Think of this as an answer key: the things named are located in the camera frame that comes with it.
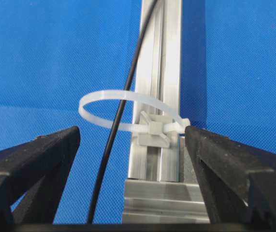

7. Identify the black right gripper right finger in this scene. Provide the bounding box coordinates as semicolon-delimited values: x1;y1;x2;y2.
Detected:
185;126;276;226

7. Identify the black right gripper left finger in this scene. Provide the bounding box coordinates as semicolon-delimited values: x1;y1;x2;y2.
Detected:
0;126;80;226

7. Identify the thin black wire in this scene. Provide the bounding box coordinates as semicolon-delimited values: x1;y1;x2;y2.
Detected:
86;0;158;225

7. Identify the white zip tie loop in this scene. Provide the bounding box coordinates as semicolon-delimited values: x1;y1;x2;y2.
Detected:
78;90;190;134

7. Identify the aluminium extrusion frame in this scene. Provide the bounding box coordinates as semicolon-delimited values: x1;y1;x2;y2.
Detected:
122;0;212;225

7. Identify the grey zip tie mount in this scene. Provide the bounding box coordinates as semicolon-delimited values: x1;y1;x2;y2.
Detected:
137;111;173;148

